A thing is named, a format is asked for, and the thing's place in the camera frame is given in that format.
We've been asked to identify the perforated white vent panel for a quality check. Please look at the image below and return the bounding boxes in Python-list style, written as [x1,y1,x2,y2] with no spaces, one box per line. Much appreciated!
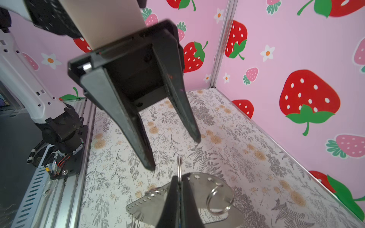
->
[11,168,49,228]

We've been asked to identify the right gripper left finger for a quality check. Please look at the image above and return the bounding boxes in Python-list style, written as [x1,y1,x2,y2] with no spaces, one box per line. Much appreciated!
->
[156,176,180,228]

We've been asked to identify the aluminium rail frame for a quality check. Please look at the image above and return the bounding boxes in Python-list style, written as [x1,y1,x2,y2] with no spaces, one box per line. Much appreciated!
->
[31,98,96,228]

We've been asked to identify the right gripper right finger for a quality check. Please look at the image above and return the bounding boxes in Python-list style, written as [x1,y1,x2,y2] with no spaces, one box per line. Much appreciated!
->
[180,175,204,228]

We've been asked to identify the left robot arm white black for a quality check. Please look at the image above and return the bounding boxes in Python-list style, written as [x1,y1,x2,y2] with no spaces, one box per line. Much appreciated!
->
[1,1,201,171]

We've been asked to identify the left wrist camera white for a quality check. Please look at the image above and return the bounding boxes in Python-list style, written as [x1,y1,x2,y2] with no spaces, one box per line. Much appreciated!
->
[60,0,146,50]

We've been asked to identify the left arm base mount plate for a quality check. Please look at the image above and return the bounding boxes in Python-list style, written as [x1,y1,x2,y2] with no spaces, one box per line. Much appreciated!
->
[27,125,88,180]

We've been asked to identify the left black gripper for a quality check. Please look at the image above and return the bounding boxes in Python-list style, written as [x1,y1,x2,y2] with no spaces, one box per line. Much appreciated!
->
[67,20,202,171]

